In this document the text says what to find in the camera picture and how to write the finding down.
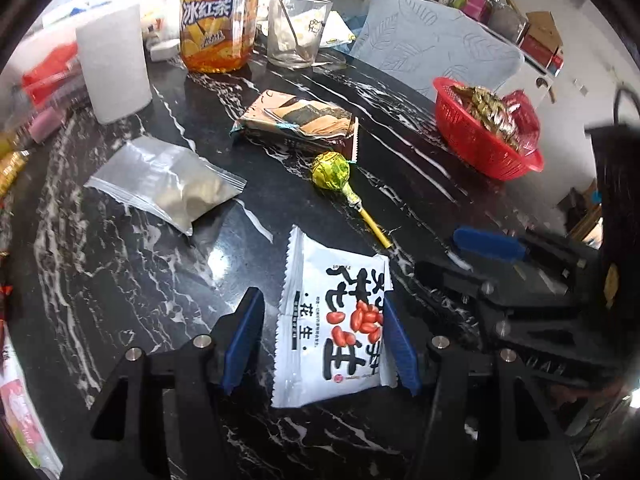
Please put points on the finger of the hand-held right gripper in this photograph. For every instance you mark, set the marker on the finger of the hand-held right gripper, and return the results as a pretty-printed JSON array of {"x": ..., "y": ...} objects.
[
  {"x": 485, "y": 242},
  {"x": 450, "y": 280}
]

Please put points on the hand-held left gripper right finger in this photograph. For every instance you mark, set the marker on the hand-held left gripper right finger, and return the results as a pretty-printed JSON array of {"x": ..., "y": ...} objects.
[{"x": 400, "y": 345}]

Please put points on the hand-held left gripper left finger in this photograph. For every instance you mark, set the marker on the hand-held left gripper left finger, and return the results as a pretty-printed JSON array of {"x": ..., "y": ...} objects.
[{"x": 245, "y": 340}]

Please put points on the white peanut snack packet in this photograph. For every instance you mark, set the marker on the white peanut snack packet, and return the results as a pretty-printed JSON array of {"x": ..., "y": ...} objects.
[{"x": 325, "y": 310}]

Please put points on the red plastic basket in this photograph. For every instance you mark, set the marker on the red plastic basket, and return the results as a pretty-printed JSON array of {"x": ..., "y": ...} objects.
[{"x": 475, "y": 140}]

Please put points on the large red snack bag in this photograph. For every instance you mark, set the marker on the large red snack bag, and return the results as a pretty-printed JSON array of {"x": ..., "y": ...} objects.
[{"x": 522, "y": 117}]

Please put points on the green and brown snack packet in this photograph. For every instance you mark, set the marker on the green and brown snack packet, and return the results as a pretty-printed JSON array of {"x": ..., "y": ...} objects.
[{"x": 485, "y": 107}]

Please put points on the cardboard box clutter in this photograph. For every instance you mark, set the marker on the cardboard box clutter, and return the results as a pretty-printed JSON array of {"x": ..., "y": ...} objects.
[{"x": 585, "y": 215}]

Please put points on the green wrapped lollipop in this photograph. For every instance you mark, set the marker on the green wrapped lollipop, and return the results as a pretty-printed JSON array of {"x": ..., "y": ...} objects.
[{"x": 330, "y": 172}]

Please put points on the white cabinet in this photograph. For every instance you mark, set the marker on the white cabinet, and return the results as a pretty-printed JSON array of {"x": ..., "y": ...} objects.
[{"x": 542, "y": 85}]

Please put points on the clear zip bag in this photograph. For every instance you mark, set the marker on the clear zip bag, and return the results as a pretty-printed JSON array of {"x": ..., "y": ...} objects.
[{"x": 165, "y": 180}]

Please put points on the dark red box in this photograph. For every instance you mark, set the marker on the dark red box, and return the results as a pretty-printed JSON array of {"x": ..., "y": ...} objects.
[{"x": 545, "y": 55}]

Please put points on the light blue covered chair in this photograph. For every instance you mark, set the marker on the light blue covered chair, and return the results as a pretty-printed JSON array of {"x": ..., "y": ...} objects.
[{"x": 425, "y": 30}]

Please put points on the grey metal tin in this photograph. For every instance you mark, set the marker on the grey metal tin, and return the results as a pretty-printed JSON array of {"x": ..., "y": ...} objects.
[{"x": 507, "y": 22}]

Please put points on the brown sandwich biscuit packet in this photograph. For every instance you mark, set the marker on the brown sandwich biscuit packet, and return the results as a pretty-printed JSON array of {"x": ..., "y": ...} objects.
[{"x": 295, "y": 120}]

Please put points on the brown cardboard box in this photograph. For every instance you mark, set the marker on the brown cardboard box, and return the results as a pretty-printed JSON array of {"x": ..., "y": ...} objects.
[{"x": 545, "y": 27}]

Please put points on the pink and white plastic packet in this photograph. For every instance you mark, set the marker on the pink and white plastic packet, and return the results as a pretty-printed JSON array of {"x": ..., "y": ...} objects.
[{"x": 25, "y": 410}]

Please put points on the pink box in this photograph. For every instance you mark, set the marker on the pink box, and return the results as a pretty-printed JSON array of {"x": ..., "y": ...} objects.
[{"x": 477, "y": 5}]

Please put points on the yellow and white paper bag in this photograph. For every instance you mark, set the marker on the yellow and white paper bag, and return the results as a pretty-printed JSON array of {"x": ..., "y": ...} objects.
[{"x": 340, "y": 30}]

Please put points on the clear glass cup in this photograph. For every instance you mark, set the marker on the clear glass cup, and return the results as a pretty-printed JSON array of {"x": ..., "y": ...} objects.
[{"x": 320, "y": 30}]

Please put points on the pink eraser block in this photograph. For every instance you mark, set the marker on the pink eraser block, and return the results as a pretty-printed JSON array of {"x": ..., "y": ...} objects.
[{"x": 45, "y": 127}]

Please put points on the small white box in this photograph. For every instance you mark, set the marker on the small white box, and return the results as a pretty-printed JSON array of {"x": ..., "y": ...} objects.
[{"x": 165, "y": 51}]

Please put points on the metal spoon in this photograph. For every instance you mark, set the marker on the metal spoon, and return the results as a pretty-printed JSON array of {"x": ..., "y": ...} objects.
[{"x": 287, "y": 15}]

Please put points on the white paper roll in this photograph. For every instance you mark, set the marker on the white paper roll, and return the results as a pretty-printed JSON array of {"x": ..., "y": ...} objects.
[{"x": 115, "y": 65}]

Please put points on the orange iced tea bottle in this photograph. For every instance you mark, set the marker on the orange iced tea bottle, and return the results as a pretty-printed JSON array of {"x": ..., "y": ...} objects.
[{"x": 215, "y": 30}]

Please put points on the red plastic box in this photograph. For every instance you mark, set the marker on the red plastic box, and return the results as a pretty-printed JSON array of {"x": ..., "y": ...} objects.
[{"x": 50, "y": 72}]

